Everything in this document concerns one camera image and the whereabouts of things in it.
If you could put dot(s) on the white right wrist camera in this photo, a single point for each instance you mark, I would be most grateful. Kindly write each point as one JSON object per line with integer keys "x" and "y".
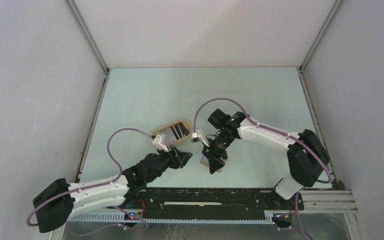
{"x": 200, "y": 136}

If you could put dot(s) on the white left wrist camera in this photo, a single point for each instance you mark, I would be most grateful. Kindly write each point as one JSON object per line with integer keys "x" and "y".
{"x": 158, "y": 143}

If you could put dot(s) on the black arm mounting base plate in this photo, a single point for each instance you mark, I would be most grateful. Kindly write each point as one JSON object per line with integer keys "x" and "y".
{"x": 218, "y": 203}

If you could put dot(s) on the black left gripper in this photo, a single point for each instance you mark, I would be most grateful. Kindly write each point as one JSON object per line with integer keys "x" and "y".
{"x": 178, "y": 158}

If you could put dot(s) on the pink leather card holder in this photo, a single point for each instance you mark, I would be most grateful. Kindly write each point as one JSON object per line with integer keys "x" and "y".
{"x": 214, "y": 165}

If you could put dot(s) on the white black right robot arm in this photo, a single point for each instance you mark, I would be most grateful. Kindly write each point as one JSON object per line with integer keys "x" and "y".
{"x": 306, "y": 156}

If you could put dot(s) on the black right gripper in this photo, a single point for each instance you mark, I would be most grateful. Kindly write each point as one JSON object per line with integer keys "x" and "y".
{"x": 214, "y": 155}

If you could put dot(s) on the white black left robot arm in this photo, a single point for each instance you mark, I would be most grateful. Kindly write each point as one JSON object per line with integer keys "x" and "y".
{"x": 61, "y": 200}

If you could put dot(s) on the white cable duct strip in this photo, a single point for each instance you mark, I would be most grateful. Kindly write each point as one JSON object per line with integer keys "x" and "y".
{"x": 120, "y": 217}

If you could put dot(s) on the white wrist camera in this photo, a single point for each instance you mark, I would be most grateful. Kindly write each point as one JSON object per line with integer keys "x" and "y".
{"x": 200, "y": 136}
{"x": 158, "y": 143}

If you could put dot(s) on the aluminium frame rail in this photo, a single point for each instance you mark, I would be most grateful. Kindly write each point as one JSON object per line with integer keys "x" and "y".
{"x": 314, "y": 202}

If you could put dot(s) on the beige oval card tray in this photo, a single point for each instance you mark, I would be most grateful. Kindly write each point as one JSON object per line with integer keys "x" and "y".
{"x": 158, "y": 130}

